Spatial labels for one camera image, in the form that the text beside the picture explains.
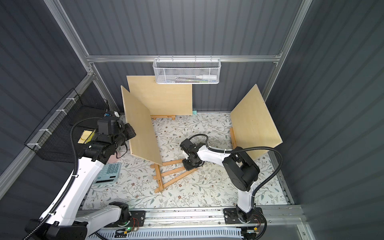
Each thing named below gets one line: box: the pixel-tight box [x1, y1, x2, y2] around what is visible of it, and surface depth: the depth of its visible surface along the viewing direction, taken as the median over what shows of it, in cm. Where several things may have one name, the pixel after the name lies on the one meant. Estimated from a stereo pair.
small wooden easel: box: [230, 127, 237, 150], surface depth 100 cm
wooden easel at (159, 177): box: [150, 158, 198, 194], surface depth 88 cm
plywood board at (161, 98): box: [126, 75, 193, 115], surface depth 107 cm
